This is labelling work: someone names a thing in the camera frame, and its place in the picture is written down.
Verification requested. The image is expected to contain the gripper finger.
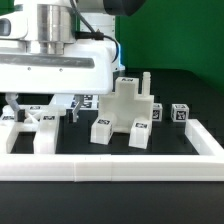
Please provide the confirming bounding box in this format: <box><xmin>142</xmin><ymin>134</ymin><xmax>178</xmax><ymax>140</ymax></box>
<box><xmin>5</xmin><ymin>93</ymin><xmax>25</xmax><ymax>122</ymax></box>
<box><xmin>66</xmin><ymin>95</ymin><xmax>84</xmax><ymax>123</ymax></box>

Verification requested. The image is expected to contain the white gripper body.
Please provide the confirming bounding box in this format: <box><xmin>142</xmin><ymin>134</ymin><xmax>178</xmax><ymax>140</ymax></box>
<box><xmin>0</xmin><ymin>41</ymin><xmax>116</xmax><ymax>95</ymax></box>

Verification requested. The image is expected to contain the white chair back frame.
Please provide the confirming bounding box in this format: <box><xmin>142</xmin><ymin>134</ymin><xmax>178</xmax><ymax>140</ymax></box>
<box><xmin>0</xmin><ymin>105</ymin><xmax>66</xmax><ymax>154</ymax></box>

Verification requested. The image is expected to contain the white chair seat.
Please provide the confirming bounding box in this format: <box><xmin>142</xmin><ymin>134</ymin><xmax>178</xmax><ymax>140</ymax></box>
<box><xmin>98</xmin><ymin>72</ymin><xmax>154</xmax><ymax>133</ymax></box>

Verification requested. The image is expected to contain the white tagged cube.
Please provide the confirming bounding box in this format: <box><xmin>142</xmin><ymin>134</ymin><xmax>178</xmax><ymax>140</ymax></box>
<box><xmin>171</xmin><ymin>104</ymin><xmax>189</xmax><ymax>122</ymax></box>
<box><xmin>153</xmin><ymin>103</ymin><xmax>163</xmax><ymax>122</ymax></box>

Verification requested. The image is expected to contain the white marker base sheet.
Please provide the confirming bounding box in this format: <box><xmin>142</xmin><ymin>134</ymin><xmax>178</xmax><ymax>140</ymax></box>
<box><xmin>50</xmin><ymin>94</ymin><xmax>99</xmax><ymax>110</ymax></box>

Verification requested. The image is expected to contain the grey braided camera cable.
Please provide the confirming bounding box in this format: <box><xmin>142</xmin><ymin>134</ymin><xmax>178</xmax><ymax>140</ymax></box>
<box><xmin>69</xmin><ymin>0</ymin><xmax>120</xmax><ymax>64</ymax></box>

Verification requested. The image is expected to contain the white U-shaped fence frame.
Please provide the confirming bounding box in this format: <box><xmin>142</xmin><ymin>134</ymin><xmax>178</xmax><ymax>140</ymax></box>
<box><xmin>0</xmin><ymin>119</ymin><xmax>224</xmax><ymax>182</ymax></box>

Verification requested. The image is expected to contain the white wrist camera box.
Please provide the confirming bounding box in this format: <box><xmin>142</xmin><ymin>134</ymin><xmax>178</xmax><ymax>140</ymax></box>
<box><xmin>0</xmin><ymin>3</ymin><xmax>28</xmax><ymax>40</ymax></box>

